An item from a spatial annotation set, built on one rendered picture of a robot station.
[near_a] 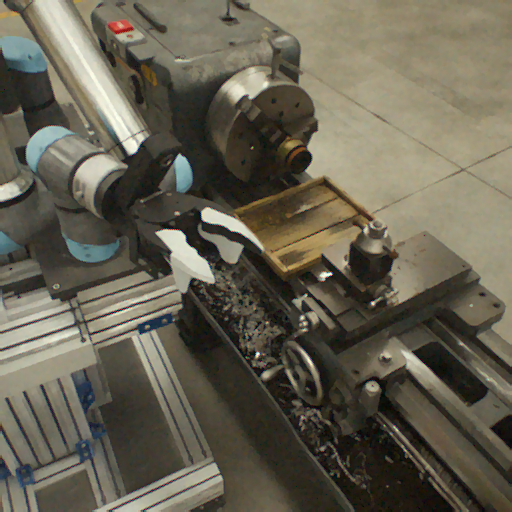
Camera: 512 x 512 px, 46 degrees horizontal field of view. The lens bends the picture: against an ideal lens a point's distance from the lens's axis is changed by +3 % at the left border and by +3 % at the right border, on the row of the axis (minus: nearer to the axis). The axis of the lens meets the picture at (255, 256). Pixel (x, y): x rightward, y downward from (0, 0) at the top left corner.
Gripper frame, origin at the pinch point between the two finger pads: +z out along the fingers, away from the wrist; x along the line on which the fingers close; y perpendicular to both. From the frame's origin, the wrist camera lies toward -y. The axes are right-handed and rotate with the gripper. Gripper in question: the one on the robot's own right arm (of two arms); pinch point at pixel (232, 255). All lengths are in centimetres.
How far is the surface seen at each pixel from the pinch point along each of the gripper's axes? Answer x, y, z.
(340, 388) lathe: -50, 70, -6
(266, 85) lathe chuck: -84, 23, -66
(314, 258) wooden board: -73, 58, -33
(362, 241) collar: -61, 36, -15
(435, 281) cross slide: -80, 51, -3
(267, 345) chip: -68, 95, -41
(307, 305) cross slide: -53, 55, -21
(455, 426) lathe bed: -58, 66, 19
